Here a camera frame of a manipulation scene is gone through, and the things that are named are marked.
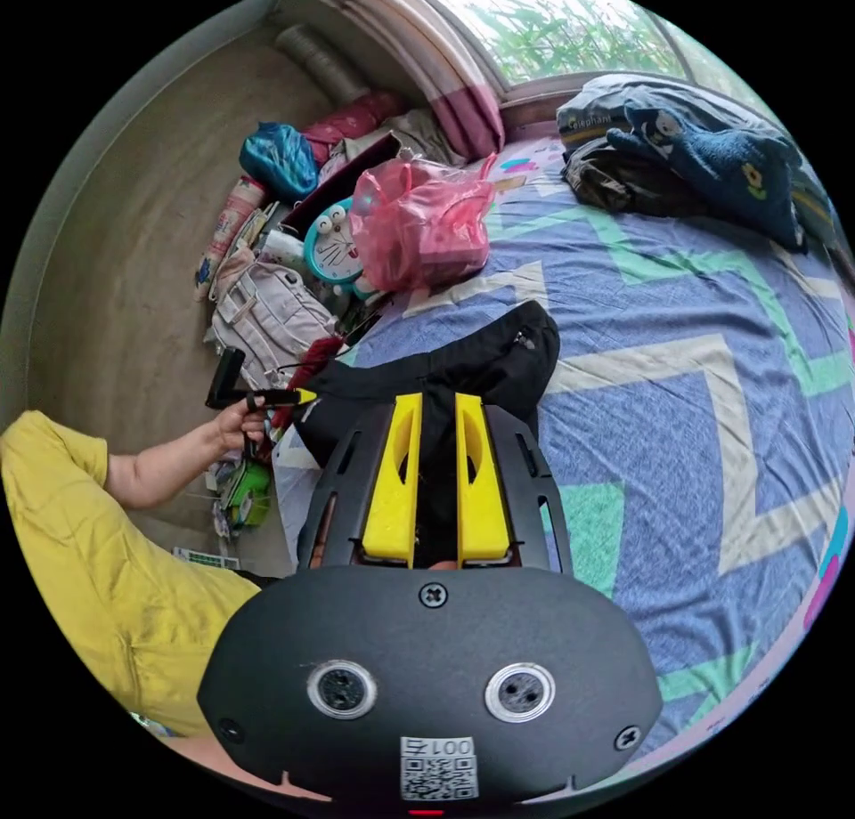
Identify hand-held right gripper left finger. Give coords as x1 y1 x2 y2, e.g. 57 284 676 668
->
361 392 425 564

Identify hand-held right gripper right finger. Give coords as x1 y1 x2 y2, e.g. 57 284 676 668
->
454 392 516 564

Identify black pants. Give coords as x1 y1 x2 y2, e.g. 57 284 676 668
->
293 300 561 564

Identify person's left forearm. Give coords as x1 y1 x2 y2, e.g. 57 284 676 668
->
105 423 225 510

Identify person's left hand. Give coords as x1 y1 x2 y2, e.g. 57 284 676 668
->
212 396 270 454

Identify person's right hand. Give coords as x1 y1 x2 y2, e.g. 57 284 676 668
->
154 735 335 804

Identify beige fabric bag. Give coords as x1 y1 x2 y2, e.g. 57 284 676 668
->
204 257 339 389

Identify green box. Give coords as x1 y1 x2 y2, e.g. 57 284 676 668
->
224 459 273 528

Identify teal cartoon alarm clock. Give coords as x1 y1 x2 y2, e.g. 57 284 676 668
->
303 196 382 301

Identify pink printed roll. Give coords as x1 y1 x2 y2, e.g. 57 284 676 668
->
193 174 268 304

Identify pink plastic bag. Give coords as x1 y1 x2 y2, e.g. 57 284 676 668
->
349 152 500 294

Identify bed with zigzag sheet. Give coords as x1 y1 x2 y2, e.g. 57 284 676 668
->
270 134 855 760

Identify maroon carton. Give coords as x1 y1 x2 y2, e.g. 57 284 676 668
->
279 131 402 239

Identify person's body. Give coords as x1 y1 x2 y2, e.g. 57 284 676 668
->
0 409 263 740

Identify blue plastic bag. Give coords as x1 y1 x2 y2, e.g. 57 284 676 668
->
238 121 319 202

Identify pink striped curtain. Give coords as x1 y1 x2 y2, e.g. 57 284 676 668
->
293 0 506 163

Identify pile of clothes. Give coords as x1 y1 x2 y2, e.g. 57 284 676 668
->
555 73 840 255

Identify window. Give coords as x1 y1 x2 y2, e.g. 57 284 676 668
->
394 0 743 93

